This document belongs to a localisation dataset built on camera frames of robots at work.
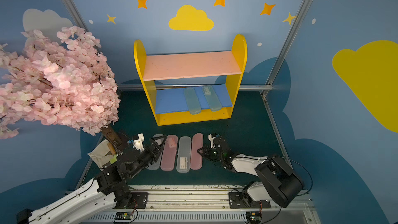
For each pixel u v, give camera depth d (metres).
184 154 0.89
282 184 0.43
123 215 0.72
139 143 0.67
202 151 0.87
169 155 0.88
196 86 1.26
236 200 0.75
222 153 0.69
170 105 0.95
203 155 0.84
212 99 0.98
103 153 0.89
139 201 0.74
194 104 0.96
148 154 0.63
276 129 1.07
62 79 0.40
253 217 0.73
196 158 0.86
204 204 0.75
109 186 0.52
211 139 0.84
